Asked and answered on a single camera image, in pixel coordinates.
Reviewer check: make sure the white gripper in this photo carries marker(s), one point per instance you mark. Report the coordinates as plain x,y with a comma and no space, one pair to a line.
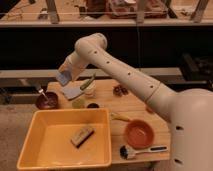
74,64

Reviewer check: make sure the blue sponge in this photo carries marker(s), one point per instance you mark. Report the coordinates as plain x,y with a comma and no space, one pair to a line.
63,77

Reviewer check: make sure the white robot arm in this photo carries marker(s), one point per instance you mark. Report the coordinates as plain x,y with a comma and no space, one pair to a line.
189,112

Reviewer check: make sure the orange bowl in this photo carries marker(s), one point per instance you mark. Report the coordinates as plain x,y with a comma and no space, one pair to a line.
139,134

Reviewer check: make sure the green vegetable toy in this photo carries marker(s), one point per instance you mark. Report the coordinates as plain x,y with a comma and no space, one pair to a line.
88,82

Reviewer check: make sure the white cup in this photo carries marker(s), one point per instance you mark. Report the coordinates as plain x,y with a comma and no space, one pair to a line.
88,90

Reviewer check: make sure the brown pinecone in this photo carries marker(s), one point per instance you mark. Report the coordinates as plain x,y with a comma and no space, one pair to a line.
119,90

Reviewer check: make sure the green round lid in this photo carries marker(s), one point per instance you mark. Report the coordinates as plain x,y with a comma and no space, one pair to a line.
78,104

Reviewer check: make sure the small dark round cup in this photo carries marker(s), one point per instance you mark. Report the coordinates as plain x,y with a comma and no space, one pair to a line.
93,105

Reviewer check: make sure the yellow banana toy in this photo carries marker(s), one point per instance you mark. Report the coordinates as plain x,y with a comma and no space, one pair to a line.
117,116

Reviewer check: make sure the tan scrub brush block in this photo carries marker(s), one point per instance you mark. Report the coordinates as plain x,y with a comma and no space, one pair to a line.
81,135

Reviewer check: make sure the yellow plastic tub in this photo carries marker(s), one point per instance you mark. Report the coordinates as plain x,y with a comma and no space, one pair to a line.
48,145

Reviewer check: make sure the black bristle brush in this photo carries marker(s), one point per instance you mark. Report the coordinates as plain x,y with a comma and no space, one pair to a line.
127,152

